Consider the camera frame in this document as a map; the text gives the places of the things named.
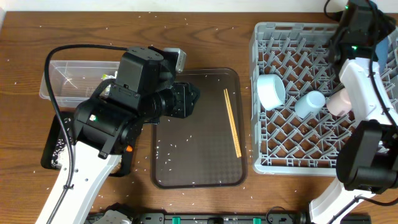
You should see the light blue cup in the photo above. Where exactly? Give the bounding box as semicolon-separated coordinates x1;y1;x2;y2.
295;91;326;118

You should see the pink cup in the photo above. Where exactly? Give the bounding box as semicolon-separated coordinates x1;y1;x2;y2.
326;88;352;116

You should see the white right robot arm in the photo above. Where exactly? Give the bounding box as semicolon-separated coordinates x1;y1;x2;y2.
307;1;397;223

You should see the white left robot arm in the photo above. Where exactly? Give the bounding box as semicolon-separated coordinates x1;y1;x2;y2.
37;47;200;223

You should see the grey dishwasher rack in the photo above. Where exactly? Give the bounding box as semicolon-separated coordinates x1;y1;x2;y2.
249;22;397;176

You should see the yellow snack wrapper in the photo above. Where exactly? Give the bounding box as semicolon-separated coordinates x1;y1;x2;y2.
102;72;117;96

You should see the light blue rice bowl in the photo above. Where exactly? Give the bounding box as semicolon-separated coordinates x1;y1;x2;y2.
257;74;285;111

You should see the black waste tray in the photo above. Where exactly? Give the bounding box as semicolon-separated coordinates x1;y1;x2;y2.
40;115;133;177

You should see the clear plastic bin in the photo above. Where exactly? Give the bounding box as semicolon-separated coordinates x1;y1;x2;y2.
49;60;119;108

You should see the blue plate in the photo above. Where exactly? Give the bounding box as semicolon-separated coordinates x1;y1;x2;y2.
376;37;389;75

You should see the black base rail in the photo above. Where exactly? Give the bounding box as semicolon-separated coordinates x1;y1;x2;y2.
83;203;373;224

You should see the brown food scrap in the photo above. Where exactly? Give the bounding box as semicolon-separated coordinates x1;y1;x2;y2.
111;161;121;174

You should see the white rice pile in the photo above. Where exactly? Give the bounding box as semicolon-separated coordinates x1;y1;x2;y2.
50;117;68;169

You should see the brown serving tray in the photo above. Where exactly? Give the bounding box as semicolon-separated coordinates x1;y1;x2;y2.
150;68;247;189

